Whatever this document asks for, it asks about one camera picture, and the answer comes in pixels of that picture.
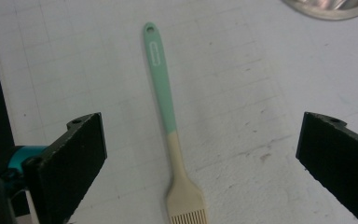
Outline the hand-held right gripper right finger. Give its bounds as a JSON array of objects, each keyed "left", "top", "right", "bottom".
[{"left": 296, "top": 111, "right": 358, "bottom": 224}]

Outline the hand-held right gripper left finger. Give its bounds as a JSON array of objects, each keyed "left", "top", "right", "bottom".
[{"left": 22, "top": 112, "right": 108, "bottom": 224}]

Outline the teal and cream basting brush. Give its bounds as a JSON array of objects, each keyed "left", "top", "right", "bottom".
[{"left": 142, "top": 21, "right": 210, "bottom": 224}]

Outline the steel utensil stand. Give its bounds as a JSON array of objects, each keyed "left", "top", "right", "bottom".
[{"left": 281, "top": 0, "right": 358, "bottom": 21}]

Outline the white grid mat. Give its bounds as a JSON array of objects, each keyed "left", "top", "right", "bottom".
[{"left": 0, "top": 0, "right": 358, "bottom": 224}]

